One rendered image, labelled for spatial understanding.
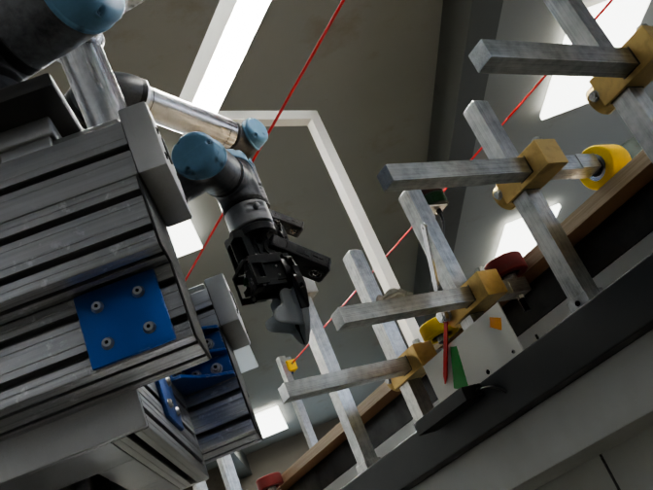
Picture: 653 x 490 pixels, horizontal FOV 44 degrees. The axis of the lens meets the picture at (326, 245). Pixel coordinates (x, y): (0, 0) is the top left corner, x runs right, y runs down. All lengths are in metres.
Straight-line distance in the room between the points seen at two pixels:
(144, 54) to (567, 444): 3.47
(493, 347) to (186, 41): 3.28
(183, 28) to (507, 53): 3.45
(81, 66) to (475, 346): 0.85
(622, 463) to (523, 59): 0.86
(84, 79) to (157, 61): 3.11
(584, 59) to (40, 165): 0.70
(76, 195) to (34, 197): 0.05
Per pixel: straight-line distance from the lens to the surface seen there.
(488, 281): 1.48
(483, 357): 1.50
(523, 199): 1.40
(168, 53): 4.51
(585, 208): 1.52
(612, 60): 1.21
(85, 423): 0.95
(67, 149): 0.94
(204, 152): 1.26
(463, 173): 1.26
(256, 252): 1.32
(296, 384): 1.52
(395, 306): 1.38
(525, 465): 1.53
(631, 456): 1.63
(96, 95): 1.41
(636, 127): 1.26
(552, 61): 1.11
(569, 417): 1.43
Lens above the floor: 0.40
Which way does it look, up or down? 24 degrees up
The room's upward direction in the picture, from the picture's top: 24 degrees counter-clockwise
